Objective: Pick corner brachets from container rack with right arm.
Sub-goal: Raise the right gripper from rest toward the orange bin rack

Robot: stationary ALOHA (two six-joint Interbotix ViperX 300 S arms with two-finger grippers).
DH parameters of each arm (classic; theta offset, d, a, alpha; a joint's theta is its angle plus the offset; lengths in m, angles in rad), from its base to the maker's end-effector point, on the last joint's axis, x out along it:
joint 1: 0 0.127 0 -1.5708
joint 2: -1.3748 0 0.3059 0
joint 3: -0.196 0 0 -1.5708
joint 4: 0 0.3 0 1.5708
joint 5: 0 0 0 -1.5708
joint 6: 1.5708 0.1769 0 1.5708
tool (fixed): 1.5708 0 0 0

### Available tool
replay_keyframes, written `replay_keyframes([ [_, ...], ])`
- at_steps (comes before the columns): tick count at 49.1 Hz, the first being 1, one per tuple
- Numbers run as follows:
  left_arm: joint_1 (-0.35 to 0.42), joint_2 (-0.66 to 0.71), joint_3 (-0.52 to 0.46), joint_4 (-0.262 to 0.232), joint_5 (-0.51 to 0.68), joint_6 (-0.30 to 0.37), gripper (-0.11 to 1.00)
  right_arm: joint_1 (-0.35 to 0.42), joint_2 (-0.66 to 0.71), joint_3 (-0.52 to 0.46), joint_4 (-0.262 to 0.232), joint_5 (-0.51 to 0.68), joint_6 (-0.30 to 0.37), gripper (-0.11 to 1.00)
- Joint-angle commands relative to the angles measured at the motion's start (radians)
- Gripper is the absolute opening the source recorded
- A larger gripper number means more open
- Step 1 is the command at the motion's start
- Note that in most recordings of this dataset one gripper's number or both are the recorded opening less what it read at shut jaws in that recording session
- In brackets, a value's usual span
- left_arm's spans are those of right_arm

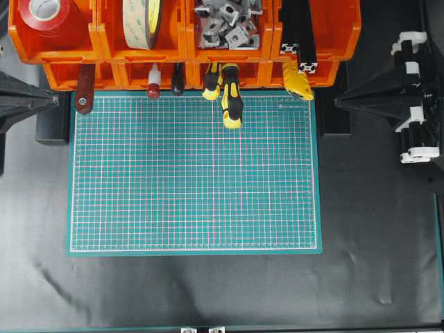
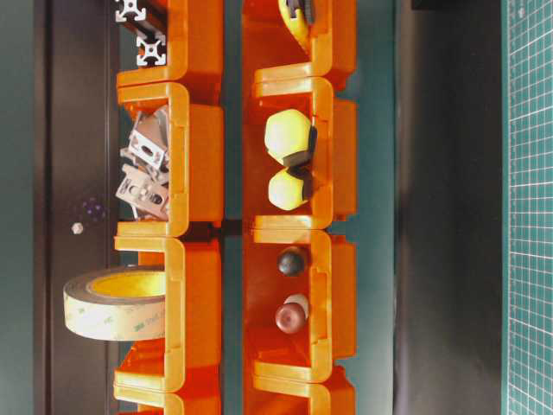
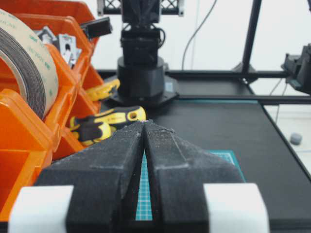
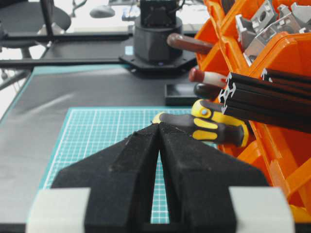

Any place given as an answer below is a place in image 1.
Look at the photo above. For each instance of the black aluminium profile left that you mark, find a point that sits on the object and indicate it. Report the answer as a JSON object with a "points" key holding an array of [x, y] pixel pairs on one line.
{"points": [[289, 16]]}

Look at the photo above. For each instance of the orange upper bin far left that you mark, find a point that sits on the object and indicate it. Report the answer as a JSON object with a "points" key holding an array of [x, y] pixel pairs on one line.
{"points": [[33, 49]]}

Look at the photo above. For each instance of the short yellow black screwdriver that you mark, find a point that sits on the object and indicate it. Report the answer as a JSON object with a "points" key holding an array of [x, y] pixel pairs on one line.
{"points": [[212, 82]]}

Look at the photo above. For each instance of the pile of grey corner brackets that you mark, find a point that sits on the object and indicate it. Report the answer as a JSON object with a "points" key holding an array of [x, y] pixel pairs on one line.
{"points": [[231, 25]]}

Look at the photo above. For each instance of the orange upper bin brackets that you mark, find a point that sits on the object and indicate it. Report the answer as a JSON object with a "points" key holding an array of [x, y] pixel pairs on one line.
{"points": [[196, 54]]}

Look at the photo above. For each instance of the black rack base block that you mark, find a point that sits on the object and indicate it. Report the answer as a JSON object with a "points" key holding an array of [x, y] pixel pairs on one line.
{"points": [[52, 126], [333, 121]]}

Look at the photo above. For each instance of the orange upper bin profiles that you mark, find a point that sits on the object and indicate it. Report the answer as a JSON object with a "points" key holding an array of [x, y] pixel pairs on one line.
{"points": [[337, 26]]}

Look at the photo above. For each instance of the grey bracket at bottom left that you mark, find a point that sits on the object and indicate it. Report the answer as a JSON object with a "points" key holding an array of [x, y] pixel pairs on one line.
{"points": [[188, 330]]}

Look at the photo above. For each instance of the black rack base block right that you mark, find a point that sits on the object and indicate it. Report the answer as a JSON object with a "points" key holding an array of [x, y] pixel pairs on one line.
{"points": [[333, 121]]}

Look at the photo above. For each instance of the orange lower bin knife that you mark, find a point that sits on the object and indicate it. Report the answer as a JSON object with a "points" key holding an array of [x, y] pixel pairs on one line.
{"points": [[324, 76]]}

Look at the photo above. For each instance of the orange lower bin screwdrivers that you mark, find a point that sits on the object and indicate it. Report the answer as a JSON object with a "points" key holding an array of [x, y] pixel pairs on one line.
{"points": [[252, 75]]}

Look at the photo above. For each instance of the beige double-sided tape roll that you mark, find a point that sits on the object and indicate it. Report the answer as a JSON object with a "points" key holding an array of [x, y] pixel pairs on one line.
{"points": [[141, 22]]}

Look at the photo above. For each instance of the black rack base block left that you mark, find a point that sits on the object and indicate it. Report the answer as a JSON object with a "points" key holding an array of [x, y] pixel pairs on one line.
{"points": [[52, 126]]}

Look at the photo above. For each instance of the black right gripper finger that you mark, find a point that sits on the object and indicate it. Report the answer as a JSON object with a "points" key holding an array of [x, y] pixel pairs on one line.
{"points": [[394, 96]]}

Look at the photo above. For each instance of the orange bin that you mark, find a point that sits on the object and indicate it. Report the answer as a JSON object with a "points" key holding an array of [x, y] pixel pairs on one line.
{"points": [[33, 49], [134, 75], [64, 77]]}

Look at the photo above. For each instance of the orange lower bin far left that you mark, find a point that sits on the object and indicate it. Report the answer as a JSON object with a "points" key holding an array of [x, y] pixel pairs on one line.
{"points": [[64, 77]]}

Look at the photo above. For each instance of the red tape roll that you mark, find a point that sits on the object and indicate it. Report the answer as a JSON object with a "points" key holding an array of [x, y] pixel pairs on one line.
{"points": [[60, 23]]}

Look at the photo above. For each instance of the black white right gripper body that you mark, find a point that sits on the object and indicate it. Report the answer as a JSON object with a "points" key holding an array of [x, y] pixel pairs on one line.
{"points": [[421, 132]]}

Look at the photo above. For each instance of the grey bracket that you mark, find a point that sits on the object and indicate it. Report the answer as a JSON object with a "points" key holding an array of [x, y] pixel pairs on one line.
{"points": [[216, 330], [188, 330]]}

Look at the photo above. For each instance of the orange upper bin tape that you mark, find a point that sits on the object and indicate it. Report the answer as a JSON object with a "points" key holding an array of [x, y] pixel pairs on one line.
{"points": [[171, 43]]}

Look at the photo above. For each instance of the black aluminium profile right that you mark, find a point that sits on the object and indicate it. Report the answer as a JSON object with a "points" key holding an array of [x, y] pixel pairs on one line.
{"points": [[305, 38]]}

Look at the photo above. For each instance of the orange lower bin centre left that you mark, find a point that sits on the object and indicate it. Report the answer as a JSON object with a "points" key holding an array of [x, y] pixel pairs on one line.
{"points": [[134, 75]]}

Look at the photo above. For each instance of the green cutting mat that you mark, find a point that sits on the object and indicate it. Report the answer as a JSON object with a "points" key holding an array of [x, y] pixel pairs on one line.
{"points": [[165, 177]]}

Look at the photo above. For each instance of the black aluminium profile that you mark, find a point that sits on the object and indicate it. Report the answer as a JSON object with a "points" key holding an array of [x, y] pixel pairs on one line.
{"points": [[289, 16], [305, 38]]}

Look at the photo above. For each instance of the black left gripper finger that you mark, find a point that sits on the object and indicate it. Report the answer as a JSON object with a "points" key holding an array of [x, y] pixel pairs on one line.
{"points": [[20, 101]]}

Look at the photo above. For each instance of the yellow utility knife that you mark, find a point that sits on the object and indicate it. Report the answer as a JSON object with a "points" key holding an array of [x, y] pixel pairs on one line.
{"points": [[296, 82]]}

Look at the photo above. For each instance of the grey bracket at bottom right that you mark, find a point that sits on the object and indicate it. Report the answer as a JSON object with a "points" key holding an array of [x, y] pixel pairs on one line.
{"points": [[216, 330]]}

